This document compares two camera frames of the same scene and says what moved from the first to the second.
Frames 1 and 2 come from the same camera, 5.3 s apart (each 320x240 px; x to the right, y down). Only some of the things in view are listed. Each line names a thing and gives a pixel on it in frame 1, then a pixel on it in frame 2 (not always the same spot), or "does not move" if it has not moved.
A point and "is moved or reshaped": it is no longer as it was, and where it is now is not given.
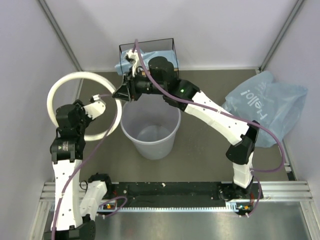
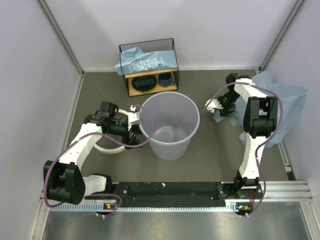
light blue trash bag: x=261 y=98 does not move
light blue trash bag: x=124 y=67 does not move
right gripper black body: x=140 y=84 → x=228 y=103
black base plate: x=167 y=194 does not move
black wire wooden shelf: x=157 y=56 does not move
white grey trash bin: x=152 y=123 is moved or reshaped
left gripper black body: x=84 y=117 → x=126 y=139
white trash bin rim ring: x=52 y=109 → x=112 y=151
